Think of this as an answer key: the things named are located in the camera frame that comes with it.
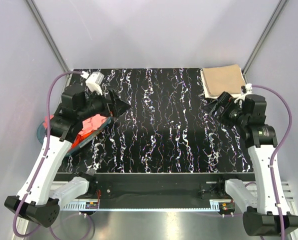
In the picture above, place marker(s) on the orange garment in basket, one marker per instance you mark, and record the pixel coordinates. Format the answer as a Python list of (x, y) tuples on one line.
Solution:
[(77, 141)]

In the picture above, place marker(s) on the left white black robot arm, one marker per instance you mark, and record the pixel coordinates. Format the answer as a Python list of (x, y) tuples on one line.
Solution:
[(36, 201)]

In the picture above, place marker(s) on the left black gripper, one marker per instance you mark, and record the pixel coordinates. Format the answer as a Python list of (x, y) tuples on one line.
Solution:
[(116, 107)]

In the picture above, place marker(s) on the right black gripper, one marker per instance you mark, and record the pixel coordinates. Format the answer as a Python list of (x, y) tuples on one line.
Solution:
[(227, 101)]

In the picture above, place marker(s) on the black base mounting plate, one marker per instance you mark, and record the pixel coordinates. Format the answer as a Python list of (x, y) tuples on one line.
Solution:
[(160, 187)]

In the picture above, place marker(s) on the left aluminium frame post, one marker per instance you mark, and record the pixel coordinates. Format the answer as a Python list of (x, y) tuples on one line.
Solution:
[(46, 34)]

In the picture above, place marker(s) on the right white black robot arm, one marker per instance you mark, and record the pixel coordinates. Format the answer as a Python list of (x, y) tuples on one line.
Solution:
[(268, 213)]

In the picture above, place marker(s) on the teal plastic laundry basket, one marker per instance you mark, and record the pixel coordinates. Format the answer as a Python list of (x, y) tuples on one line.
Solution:
[(89, 138)]

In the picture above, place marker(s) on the light pink shirt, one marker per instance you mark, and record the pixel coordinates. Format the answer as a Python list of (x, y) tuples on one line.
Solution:
[(92, 124)]

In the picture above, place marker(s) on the aluminium frame post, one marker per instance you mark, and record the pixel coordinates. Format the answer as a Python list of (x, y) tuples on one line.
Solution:
[(265, 34), (46, 34)]

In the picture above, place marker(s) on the slotted cable duct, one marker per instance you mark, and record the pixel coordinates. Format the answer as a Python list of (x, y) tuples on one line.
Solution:
[(151, 206)]

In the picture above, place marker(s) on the tan t shirt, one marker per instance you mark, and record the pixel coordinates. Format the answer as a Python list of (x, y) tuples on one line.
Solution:
[(222, 80)]

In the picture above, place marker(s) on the right aluminium frame post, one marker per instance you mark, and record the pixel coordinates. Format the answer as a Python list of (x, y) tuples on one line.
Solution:
[(265, 34)]

